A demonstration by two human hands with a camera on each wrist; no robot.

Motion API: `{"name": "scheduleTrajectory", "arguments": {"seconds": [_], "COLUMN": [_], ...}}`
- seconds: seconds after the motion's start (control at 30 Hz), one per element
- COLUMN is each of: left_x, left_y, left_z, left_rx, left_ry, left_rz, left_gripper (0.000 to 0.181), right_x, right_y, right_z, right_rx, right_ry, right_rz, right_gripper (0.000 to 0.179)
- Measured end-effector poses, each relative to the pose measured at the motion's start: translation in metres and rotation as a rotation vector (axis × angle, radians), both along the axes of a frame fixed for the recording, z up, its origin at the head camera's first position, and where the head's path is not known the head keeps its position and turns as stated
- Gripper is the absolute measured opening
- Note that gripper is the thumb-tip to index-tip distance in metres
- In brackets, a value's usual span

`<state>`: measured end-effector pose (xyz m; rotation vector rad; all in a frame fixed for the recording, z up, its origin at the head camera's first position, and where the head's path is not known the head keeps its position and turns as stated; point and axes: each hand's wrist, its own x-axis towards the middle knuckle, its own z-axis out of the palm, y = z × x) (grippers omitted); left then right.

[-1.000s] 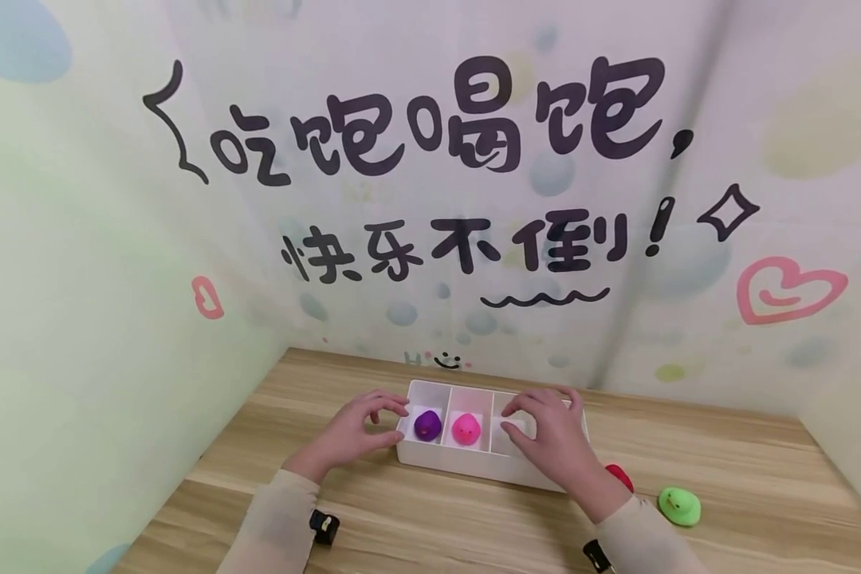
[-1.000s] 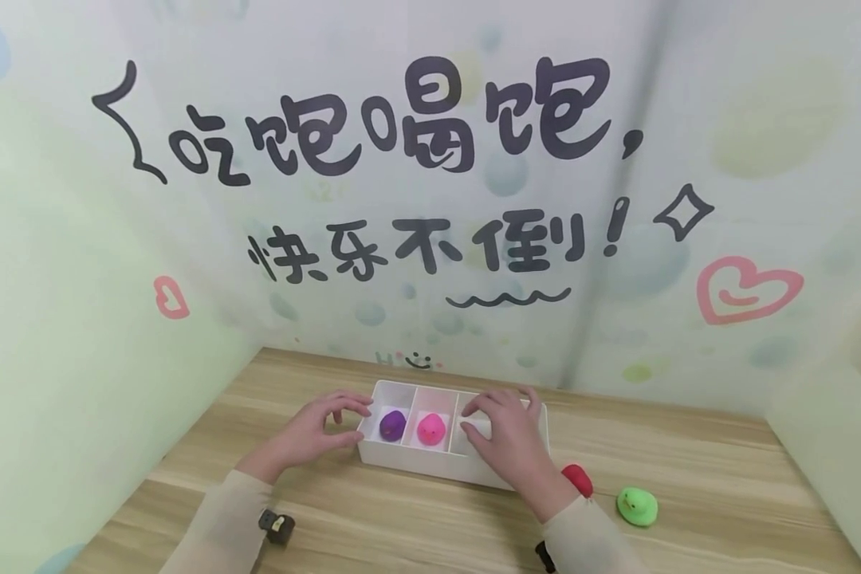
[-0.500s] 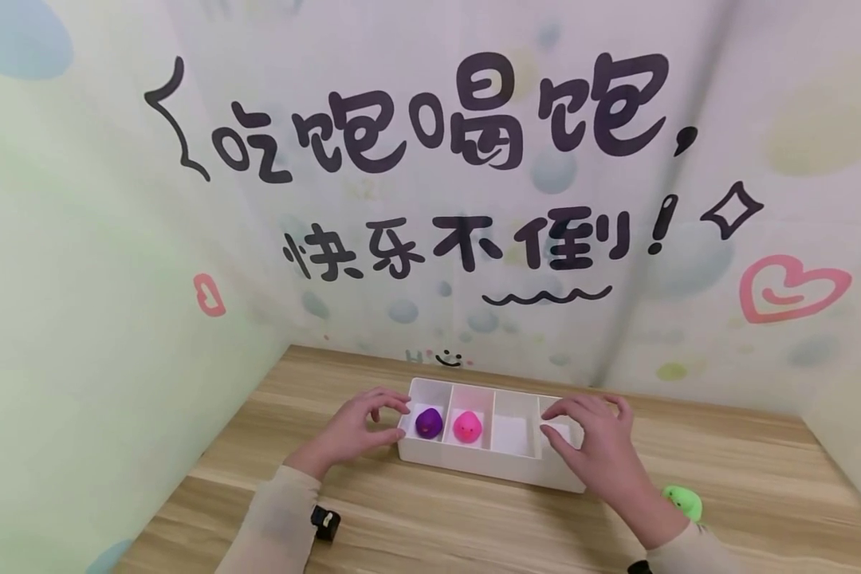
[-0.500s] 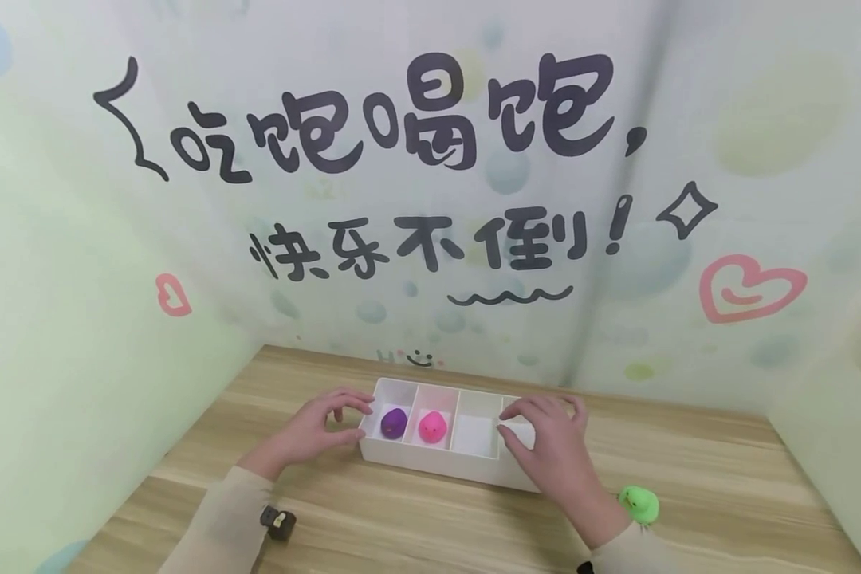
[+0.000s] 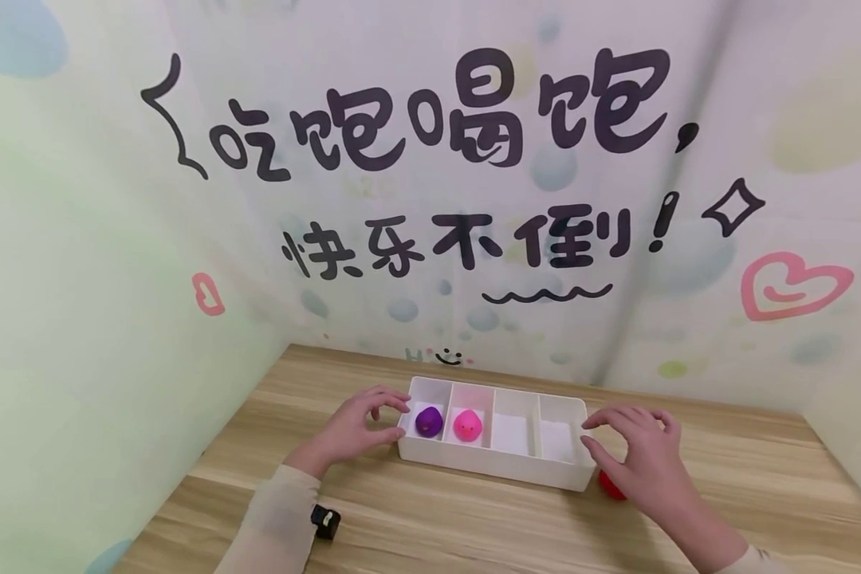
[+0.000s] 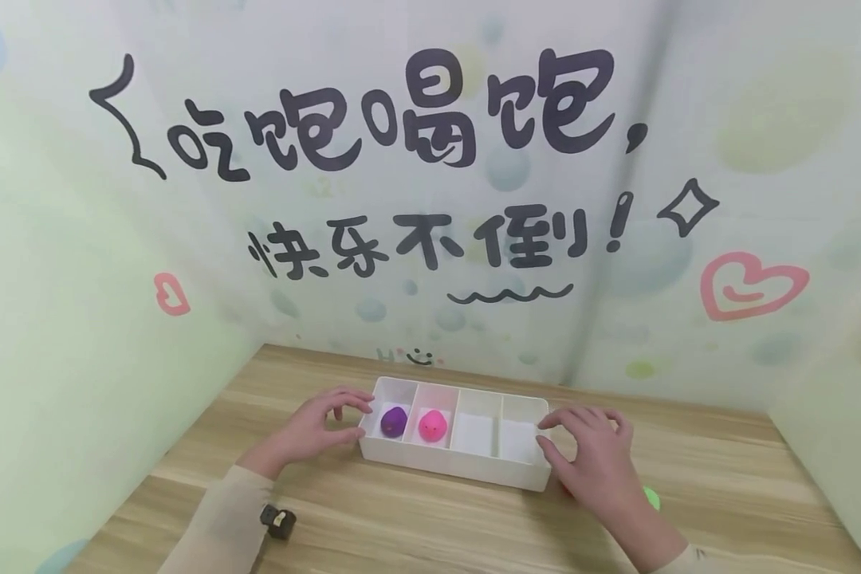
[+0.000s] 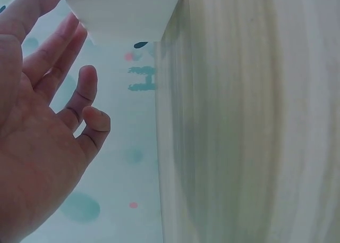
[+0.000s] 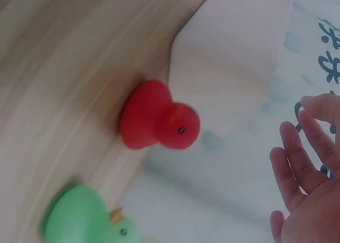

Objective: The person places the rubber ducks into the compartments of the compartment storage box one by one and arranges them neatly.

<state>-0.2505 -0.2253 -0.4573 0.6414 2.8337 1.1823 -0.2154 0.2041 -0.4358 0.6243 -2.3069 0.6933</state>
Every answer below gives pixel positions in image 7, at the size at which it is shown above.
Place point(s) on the person's left hand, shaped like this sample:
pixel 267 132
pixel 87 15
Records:
pixel 34 147

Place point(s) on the person's left thumb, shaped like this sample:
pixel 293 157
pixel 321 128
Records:
pixel 32 7

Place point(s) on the white angular container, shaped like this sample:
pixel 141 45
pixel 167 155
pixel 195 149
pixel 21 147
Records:
pixel 125 11

